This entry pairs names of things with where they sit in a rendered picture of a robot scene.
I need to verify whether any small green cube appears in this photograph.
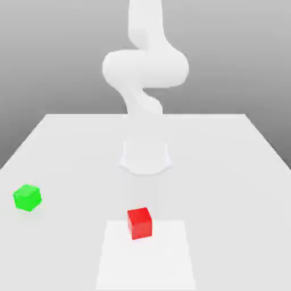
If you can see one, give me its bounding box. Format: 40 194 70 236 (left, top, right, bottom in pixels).
12 184 43 213

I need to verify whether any small red cube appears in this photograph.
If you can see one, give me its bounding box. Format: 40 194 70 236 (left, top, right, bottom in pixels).
126 206 153 240

